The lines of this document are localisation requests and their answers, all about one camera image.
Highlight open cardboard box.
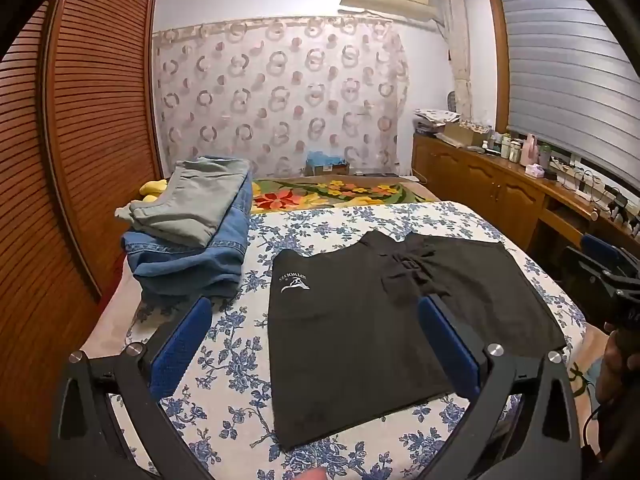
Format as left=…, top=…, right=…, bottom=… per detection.
left=442, top=120, right=491, bottom=147

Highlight yellow plush toy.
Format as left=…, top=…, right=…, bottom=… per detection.
left=139, top=177, right=173, bottom=203

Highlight blue floral bed sheet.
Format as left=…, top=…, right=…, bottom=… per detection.
left=80, top=200, right=588, bottom=480

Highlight stack of printed papers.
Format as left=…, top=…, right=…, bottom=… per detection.
left=414, top=108, right=463, bottom=135

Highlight grey window blind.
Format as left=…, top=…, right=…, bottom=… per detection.
left=497, top=0, right=640, bottom=181

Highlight beige window curtain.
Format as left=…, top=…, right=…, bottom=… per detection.
left=440, top=0, right=476, bottom=121

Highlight blue folded jeans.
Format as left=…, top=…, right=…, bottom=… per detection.
left=121, top=170, right=253, bottom=303

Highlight wooden window frame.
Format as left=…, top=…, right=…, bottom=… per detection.
left=487, top=0, right=511, bottom=133

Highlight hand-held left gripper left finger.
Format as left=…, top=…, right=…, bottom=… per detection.
left=50, top=296, right=216, bottom=480

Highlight person's right hand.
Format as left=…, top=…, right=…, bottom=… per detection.
left=597, top=324, right=640, bottom=405

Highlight black pants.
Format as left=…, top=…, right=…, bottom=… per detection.
left=267, top=230, right=568, bottom=453

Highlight colourful floral blanket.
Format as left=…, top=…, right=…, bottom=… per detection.
left=250, top=176, right=416, bottom=213

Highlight white power strip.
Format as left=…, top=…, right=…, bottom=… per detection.
left=550, top=157, right=601, bottom=201

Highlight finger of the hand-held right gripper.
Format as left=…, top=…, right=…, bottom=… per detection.
left=580, top=233, right=636, bottom=273
left=563, top=246, right=613, bottom=291

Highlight circle-patterned sheer curtain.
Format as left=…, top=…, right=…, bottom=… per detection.
left=152, top=16, right=413, bottom=178

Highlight black cable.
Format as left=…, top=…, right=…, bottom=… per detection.
left=587, top=397, right=613, bottom=461

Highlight row of toiletry bottles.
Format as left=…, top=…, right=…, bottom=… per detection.
left=482, top=130, right=551, bottom=168

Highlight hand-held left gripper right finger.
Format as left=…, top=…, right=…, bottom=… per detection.
left=415, top=294, right=583, bottom=480

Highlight grey-green folded pants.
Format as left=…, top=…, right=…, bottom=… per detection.
left=115, top=156, right=252, bottom=248

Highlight wooden louvered wardrobe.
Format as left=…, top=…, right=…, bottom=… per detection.
left=0, top=0, right=166, bottom=461

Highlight wooden sideboard cabinet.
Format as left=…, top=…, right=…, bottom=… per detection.
left=411, top=132, right=640, bottom=261

